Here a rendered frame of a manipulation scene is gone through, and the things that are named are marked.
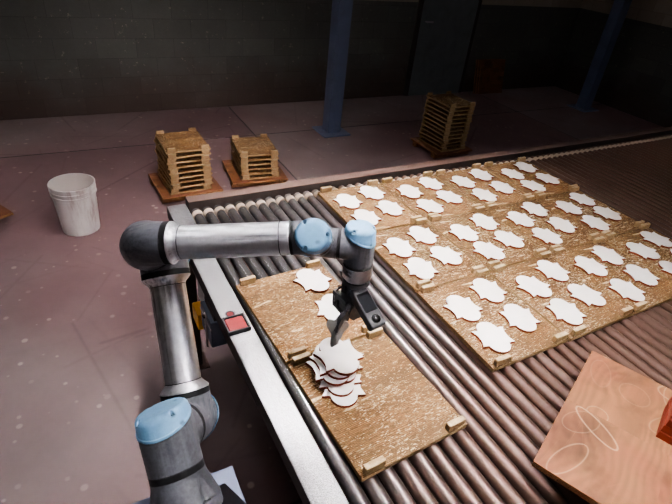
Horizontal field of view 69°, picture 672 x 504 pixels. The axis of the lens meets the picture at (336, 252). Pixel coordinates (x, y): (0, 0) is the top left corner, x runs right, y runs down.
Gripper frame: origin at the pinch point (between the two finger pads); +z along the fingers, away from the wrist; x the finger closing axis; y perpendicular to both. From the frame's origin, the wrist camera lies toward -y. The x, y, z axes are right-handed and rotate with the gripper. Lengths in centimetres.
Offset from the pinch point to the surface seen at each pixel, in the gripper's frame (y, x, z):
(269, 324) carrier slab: 32.1, 10.3, 15.4
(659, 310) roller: -29, -126, 24
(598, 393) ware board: -44, -51, 9
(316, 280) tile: 44.0, -15.1, 15.1
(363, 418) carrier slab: -12.8, 5.0, 16.4
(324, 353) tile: 6.2, 5.8, 8.1
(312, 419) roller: -5.1, 16.5, 17.6
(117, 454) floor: 80, 64, 106
